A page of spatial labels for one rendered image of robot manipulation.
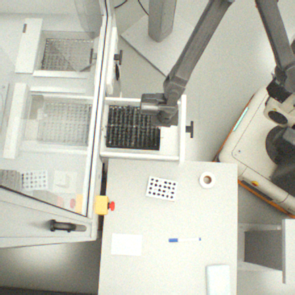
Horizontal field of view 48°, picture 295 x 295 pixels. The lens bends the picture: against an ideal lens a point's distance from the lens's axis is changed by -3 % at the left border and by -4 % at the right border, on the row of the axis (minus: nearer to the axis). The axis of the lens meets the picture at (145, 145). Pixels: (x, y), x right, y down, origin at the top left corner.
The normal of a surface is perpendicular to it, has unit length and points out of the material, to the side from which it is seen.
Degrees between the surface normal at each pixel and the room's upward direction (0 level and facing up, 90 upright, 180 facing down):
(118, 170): 0
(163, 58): 3
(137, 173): 0
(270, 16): 54
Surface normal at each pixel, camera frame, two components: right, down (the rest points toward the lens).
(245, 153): 0.01, -0.25
